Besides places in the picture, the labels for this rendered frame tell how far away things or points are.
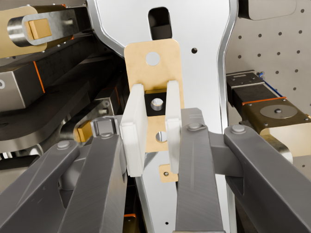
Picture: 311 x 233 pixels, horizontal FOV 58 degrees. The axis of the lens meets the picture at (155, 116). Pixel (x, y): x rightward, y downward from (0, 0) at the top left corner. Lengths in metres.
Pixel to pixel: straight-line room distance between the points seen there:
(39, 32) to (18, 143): 0.14
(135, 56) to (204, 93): 0.29
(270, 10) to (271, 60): 0.34
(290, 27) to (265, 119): 0.36
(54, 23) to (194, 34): 0.20
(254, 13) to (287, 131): 0.19
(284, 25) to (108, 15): 0.49
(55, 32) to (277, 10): 0.33
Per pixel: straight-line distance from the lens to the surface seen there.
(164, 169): 0.53
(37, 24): 0.39
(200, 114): 0.15
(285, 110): 0.53
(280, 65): 0.82
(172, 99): 0.16
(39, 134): 0.33
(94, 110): 0.46
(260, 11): 0.48
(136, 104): 0.16
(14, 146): 0.33
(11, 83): 0.39
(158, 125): 0.21
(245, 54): 0.79
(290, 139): 0.49
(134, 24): 0.45
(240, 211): 0.89
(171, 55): 0.20
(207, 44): 0.46
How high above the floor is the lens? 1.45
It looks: 67 degrees down
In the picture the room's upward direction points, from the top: 175 degrees counter-clockwise
